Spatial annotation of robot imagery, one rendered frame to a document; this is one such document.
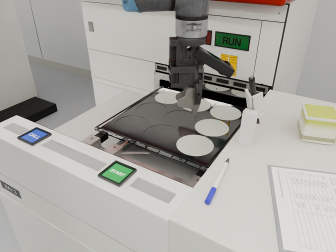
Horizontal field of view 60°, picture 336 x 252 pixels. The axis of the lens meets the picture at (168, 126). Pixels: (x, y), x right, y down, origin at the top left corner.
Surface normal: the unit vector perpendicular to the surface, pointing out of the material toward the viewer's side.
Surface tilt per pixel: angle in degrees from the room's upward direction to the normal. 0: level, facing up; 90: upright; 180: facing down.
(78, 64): 90
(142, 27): 90
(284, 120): 0
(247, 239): 0
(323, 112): 0
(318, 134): 90
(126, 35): 90
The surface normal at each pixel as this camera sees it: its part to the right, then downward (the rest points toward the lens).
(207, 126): 0.00, -0.86
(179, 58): 0.07, 0.51
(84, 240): -0.53, 0.43
